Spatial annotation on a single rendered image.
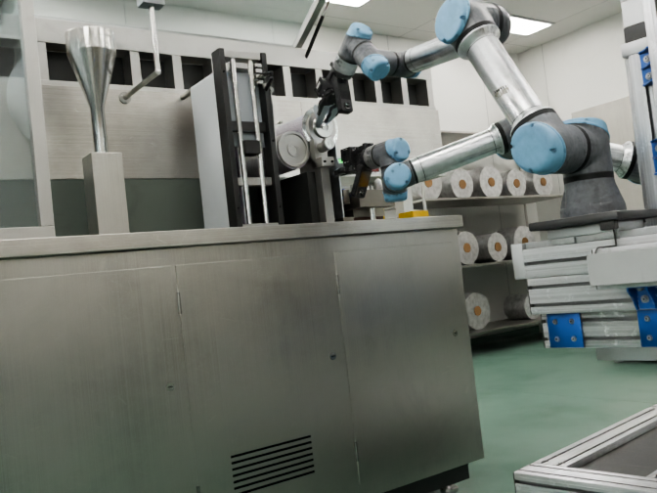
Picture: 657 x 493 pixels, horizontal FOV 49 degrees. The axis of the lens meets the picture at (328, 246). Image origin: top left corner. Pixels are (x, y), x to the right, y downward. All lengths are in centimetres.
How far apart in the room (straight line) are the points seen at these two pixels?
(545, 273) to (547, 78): 575
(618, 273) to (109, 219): 135
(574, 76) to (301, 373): 569
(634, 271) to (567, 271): 25
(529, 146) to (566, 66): 570
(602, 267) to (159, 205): 147
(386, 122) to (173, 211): 106
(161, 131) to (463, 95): 480
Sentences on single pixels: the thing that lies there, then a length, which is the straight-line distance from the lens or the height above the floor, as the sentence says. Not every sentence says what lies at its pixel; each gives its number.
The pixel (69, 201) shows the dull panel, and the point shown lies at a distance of 239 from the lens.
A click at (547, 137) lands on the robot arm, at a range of 167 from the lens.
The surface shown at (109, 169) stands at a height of 112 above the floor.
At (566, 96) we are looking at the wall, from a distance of 734.
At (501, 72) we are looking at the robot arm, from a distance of 180.
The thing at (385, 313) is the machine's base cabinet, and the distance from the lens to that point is 218.
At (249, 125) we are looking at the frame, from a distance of 217.
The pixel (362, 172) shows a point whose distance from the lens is 233.
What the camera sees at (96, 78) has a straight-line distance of 221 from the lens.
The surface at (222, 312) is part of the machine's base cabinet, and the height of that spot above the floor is 68.
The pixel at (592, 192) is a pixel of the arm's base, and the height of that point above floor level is 87.
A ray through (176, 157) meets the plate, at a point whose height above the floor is 121.
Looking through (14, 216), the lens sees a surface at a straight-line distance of 178.
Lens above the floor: 74
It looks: 3 degrees up
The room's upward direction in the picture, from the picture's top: 6 degrees counter-clockwise
